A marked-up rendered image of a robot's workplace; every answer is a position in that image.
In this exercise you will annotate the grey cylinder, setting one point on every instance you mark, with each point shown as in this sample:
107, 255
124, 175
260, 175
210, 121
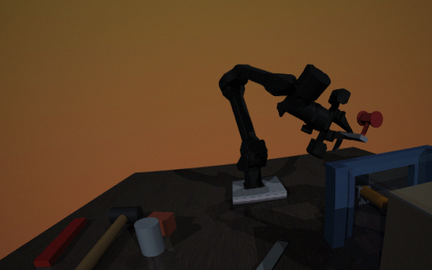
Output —
148, 233

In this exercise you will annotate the black mallet with wooden handle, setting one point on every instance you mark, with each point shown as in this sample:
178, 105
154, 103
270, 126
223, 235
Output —
118, 216

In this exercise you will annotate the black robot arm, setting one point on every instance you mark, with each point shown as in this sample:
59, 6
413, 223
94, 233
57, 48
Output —
300, 94

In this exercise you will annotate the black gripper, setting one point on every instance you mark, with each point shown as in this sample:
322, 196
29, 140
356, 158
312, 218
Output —
321, 119

